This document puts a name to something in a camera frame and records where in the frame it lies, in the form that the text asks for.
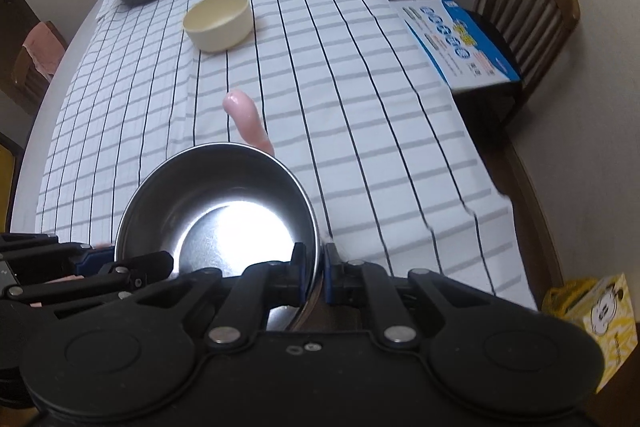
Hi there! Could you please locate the small steel bowl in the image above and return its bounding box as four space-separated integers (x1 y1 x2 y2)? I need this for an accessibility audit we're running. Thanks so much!
114 142 323 333

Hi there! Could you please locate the cream bowl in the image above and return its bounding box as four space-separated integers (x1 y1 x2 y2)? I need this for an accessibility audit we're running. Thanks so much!
182 0 253 54

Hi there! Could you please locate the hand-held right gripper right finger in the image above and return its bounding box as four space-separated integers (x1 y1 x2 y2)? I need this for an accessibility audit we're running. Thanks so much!
324 243 501 350

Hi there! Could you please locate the yellow cartoon bag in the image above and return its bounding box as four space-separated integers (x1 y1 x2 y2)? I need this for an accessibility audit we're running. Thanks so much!
542 273 638 395

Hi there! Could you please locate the white checked tablecloth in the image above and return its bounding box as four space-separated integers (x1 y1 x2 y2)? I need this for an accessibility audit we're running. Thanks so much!
37 0 541 310

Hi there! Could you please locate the wooden chair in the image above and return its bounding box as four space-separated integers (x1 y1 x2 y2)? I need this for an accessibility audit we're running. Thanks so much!
452 0 581 128
12 21 68 114

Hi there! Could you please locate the blue cardboard box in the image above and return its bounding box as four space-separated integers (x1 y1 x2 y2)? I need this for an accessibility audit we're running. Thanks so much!
402 0 523 90

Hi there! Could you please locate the pink divided tray with handle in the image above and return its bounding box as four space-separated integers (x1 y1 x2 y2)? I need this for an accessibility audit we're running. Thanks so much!
222 90 276 156

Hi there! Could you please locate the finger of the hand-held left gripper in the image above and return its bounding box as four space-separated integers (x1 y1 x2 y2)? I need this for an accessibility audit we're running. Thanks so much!
0 252 176 309
0 232 117 279

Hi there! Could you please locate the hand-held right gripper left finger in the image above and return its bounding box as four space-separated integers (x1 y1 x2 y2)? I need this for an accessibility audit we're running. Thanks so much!
127 242 308 350

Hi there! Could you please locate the pink cloth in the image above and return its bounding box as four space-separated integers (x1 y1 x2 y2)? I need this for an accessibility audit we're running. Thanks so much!
22 22 67 80

